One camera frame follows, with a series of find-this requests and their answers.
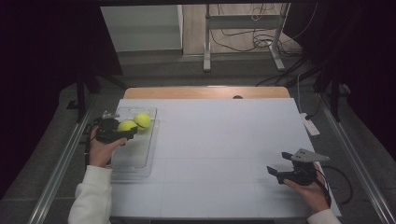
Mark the aluminium floor rail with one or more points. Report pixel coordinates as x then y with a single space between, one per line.
59 177
358 161

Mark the clear plastic tray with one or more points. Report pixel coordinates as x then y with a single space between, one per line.
140 152

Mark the person's left hand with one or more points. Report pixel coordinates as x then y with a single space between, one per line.
101 152

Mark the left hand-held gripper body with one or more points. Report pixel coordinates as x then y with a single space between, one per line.
107 130

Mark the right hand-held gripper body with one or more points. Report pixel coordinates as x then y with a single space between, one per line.
301 172

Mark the grey metal desk frame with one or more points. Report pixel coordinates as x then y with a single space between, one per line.
206 46

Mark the dark curtain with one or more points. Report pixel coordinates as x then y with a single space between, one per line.
367 62
37 62

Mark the white work board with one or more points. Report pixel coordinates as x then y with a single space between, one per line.
202 174

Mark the white cabinet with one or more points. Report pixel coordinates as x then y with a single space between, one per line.
140 28

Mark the yellow tennis ball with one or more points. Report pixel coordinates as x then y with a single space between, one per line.
126 125
143 120

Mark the white power strip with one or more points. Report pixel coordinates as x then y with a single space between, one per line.
310 126

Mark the wooden table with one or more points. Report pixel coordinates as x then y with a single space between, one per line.
186 92

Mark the person's right hand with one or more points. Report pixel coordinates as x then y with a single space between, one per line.
310 195

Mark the black metal stand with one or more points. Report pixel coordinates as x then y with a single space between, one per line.
335 99
81 93

